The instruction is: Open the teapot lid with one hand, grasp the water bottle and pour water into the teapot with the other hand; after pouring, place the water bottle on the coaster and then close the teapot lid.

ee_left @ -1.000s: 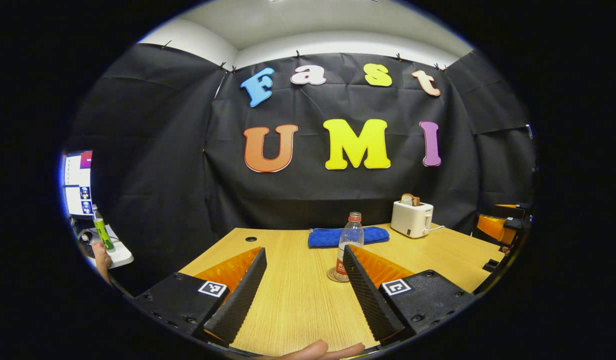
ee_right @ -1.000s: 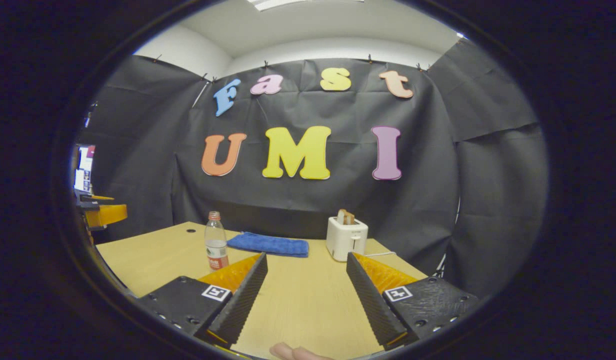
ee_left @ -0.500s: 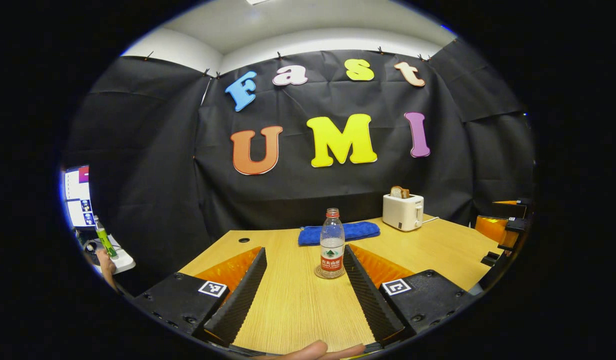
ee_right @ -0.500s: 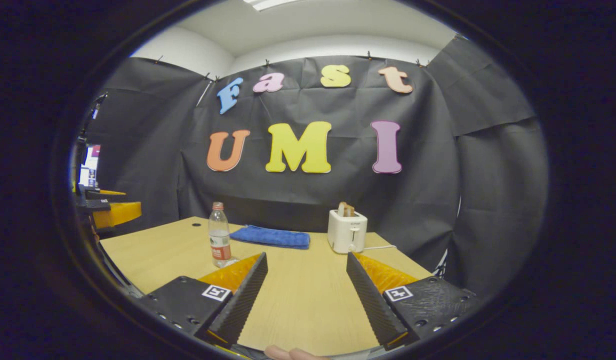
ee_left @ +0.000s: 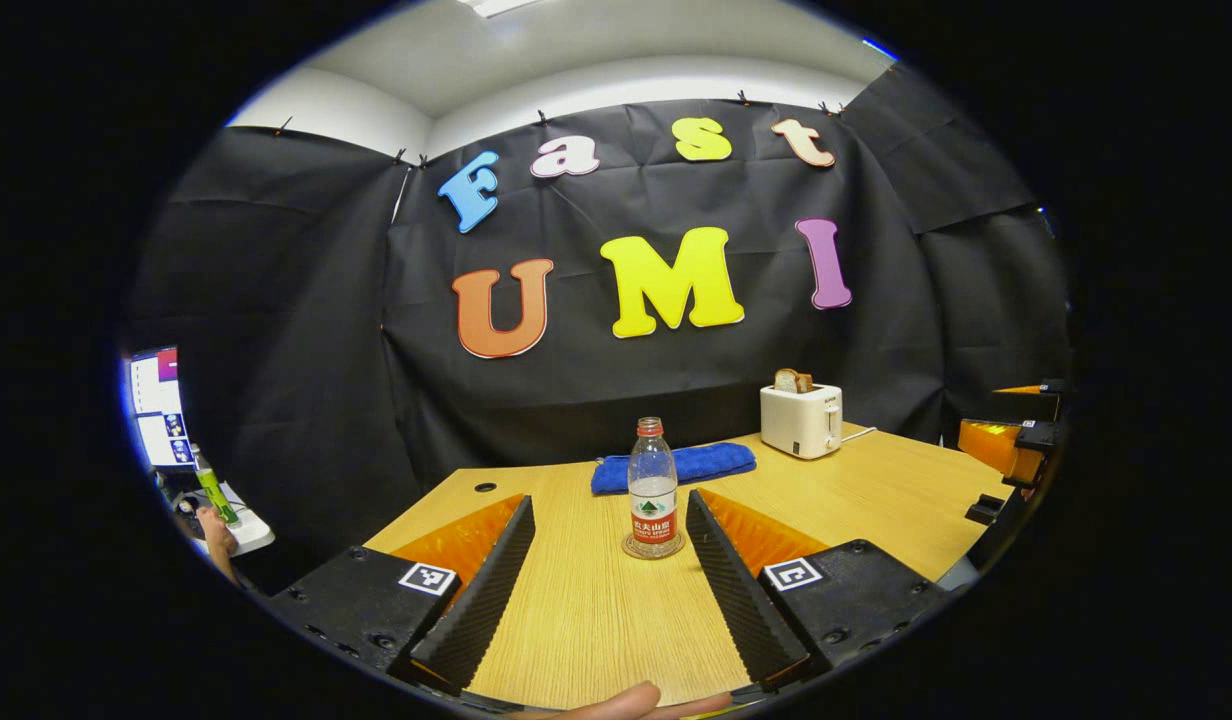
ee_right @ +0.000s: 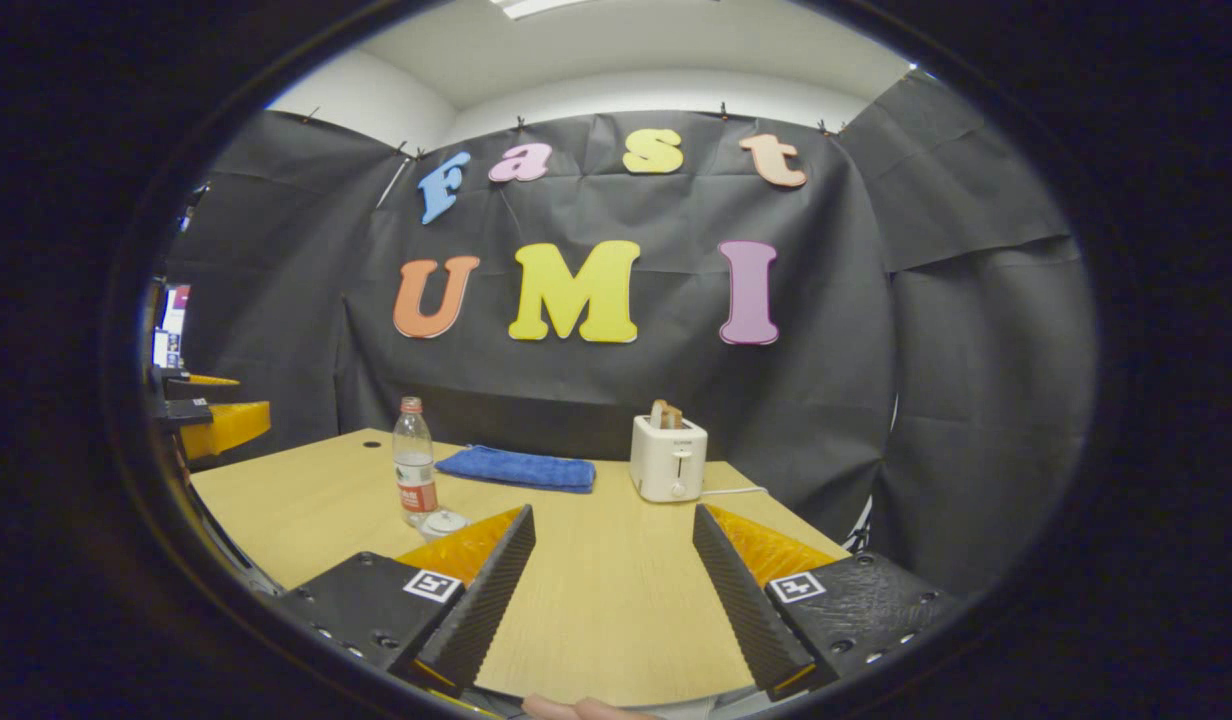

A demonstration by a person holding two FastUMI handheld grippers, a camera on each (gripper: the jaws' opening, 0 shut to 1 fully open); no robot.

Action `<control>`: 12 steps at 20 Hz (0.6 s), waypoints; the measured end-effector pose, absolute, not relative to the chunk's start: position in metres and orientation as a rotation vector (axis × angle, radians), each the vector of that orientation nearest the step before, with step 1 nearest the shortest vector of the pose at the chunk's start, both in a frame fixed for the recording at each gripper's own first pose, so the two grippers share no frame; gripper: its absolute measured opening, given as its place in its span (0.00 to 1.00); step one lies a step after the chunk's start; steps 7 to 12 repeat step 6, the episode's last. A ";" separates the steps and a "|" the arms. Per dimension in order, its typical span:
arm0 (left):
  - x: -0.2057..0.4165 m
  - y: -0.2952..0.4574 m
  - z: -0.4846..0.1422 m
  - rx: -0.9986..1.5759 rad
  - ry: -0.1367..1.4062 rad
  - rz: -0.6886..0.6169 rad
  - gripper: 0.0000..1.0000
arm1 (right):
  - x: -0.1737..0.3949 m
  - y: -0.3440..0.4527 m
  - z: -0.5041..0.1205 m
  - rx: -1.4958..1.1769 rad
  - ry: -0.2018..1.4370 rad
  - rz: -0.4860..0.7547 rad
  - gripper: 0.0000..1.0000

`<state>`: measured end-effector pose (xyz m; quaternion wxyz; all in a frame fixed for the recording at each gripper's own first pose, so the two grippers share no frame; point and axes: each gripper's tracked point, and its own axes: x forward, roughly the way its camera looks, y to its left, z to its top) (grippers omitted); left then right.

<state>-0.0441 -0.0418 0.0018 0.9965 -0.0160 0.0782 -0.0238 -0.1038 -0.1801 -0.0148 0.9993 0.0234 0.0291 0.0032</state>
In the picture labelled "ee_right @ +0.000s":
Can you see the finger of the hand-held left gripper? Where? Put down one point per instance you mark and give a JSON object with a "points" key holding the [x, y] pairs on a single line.
{"points": [[226, 425], [196, 388]]}

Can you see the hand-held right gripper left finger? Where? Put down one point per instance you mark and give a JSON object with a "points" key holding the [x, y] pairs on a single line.
{"points": [[486, 600]]}

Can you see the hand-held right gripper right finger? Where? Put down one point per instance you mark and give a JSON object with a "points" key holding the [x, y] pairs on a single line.
{"points": [[741, 610]]}

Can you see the white teacup lid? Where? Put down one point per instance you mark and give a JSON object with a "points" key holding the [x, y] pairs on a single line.
{"points": [[444, 518]]}

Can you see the clear water bottle red label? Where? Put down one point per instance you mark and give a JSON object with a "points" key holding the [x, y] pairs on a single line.
{"points": [[414, 460]]}

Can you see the computer monitor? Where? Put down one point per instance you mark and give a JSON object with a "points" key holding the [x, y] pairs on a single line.
{"points": [[172, 325]]}

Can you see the blue folded towel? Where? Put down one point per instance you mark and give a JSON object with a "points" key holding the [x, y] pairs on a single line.
{"points": [[516, 468]]}

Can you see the white toaster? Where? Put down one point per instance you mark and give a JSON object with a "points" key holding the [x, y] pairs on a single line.
{"points": [[666, 460]]}

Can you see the toasted bread slice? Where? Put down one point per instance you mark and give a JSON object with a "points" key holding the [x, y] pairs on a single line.
{"points": [[666, 413]]}

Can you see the black backdrop cloth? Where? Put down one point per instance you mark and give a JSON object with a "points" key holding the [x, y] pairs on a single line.
{"points": [[826, 380]]}

